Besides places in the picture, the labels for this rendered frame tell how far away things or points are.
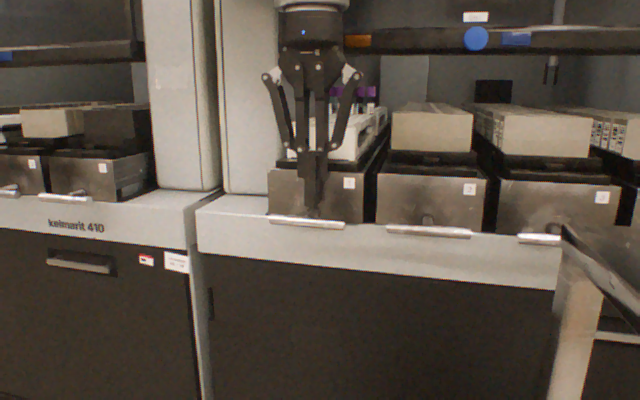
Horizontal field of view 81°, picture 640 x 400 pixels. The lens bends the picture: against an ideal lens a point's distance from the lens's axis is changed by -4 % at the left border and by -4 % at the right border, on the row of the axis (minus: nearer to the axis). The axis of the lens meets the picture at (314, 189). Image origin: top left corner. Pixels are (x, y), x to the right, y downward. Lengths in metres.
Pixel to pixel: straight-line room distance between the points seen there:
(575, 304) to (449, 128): 0.32
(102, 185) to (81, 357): 0.37
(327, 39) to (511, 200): 0.30
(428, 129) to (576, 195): 0.20
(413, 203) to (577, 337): 0.26
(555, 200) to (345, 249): 0.27
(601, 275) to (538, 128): 0.35
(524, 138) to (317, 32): 0.32
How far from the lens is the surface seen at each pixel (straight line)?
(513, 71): 1.38
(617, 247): 0.31
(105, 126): 0.79
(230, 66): 0.66
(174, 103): 0.72
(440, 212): 0.53
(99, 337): 0.87
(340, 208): 0.53
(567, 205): 0.56
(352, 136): 0.55
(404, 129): 0.58
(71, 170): 0.76
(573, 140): 0.62
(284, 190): 0.55
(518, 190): 0.54
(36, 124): 0.91
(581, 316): 0.35
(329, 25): 0.47
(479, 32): 0.57
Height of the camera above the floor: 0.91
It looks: 14 degrees down
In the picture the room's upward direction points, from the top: straight up
